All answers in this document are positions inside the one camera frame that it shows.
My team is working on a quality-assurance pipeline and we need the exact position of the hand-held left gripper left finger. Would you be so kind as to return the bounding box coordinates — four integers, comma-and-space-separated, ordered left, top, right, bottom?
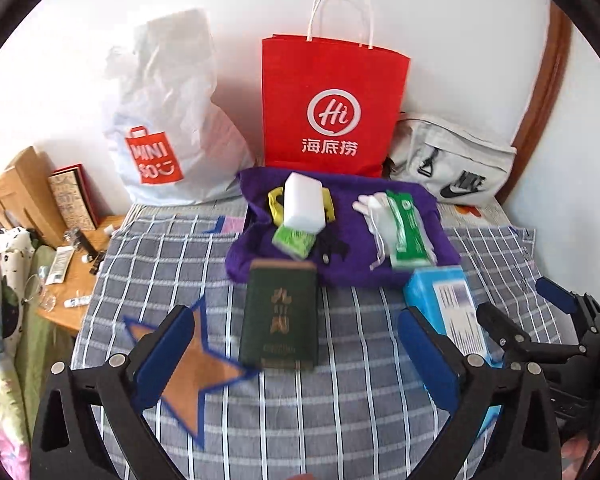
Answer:
30, 304, 206, 480

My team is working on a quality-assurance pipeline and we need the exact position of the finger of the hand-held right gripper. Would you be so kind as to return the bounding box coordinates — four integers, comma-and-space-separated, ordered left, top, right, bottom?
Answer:
535, 276, 600, 347
475, 304, 537, 362

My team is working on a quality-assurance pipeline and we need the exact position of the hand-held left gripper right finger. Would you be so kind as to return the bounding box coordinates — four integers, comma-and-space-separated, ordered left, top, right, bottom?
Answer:
397, 305, 563, 480

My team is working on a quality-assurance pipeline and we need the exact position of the green and white packet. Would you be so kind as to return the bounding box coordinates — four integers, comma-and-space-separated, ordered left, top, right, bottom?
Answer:
384, 190, 437, 268

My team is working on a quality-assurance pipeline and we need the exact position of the pair of white gloves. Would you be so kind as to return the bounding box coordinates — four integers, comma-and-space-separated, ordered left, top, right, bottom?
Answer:
352, 192, 398, 271

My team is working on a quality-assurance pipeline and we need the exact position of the green tissue packet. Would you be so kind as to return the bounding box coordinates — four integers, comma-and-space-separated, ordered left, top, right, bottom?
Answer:
272, 225, 317, 261

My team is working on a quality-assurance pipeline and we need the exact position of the yellow mini duffel bag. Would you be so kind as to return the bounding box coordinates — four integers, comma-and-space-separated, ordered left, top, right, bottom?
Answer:
267, 185, 351, 266

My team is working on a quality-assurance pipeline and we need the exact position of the white sponge block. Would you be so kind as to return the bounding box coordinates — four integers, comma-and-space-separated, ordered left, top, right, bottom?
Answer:
283, 172, 329, 235

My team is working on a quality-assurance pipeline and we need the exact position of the grey checked cloth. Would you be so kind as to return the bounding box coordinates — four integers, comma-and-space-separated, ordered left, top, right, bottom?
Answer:
72, 207, 581, 480

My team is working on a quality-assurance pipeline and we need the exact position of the dark green box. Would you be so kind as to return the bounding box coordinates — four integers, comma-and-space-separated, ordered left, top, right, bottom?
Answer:
238, 260, 321, 372

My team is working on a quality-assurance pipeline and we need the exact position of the wooden nightstand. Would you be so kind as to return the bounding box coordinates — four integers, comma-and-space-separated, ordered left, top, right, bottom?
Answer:
35, 215, 128, 338

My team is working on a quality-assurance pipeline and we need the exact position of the purple towel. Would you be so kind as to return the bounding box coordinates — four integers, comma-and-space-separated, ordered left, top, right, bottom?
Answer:
225, 167, 462, 288

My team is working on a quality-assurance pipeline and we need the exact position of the white tube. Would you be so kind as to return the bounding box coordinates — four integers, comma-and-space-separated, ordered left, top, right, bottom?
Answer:
45, 247, 73, 286

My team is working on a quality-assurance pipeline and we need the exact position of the grey waist bag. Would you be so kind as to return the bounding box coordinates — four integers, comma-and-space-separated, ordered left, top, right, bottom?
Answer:
387, 112, 518, 206

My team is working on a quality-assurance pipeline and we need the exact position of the floral bedding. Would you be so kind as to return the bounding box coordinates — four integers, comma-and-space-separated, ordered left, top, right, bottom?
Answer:
0, 227, 76, 480

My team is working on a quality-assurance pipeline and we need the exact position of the patterned book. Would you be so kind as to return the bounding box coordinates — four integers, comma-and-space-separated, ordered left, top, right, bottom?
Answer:
47, 162, 101, 231

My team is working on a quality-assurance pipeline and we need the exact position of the wooden headboard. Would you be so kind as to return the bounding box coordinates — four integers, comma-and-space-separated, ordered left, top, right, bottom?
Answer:
0, 146, 68, 248

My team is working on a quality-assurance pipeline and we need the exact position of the white plastic shopping bag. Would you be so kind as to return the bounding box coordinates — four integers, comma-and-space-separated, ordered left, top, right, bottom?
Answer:
102, 7, 256, 206

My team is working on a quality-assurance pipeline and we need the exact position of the red paper bag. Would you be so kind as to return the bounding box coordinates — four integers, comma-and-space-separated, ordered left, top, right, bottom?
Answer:
261, 0, 411, 178

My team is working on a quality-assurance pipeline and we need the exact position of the wooden door frame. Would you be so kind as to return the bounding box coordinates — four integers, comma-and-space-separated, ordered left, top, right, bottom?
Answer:
512, 2, 573, 153

